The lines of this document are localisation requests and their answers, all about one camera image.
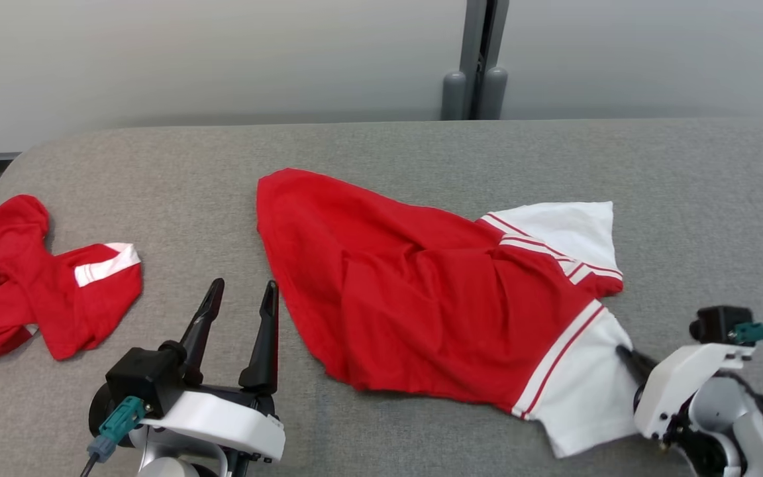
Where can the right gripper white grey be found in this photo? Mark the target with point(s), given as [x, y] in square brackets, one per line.
[663, 397]

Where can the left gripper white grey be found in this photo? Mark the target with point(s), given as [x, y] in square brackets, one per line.
[222, 417]

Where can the red jersey with black letters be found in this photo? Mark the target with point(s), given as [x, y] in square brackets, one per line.
[421, 305]

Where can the red shorts with white band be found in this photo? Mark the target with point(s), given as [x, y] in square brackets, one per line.
[17, 285]

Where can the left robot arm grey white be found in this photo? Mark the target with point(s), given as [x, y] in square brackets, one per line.
[176, 464]

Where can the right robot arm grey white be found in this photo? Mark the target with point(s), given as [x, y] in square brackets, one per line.
[749, 447]

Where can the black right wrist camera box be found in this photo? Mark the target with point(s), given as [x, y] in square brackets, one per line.
[716, 324]

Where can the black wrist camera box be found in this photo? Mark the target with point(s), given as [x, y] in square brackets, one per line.
[143, 377]
[716, 324]

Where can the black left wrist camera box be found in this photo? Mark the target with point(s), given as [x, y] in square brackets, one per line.
[143, 377]

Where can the grey rounded post cap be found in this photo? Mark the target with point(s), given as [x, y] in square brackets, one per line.
[494, 93]
[454, 96]

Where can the grey partition post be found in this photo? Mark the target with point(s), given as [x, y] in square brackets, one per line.
[477, 40]

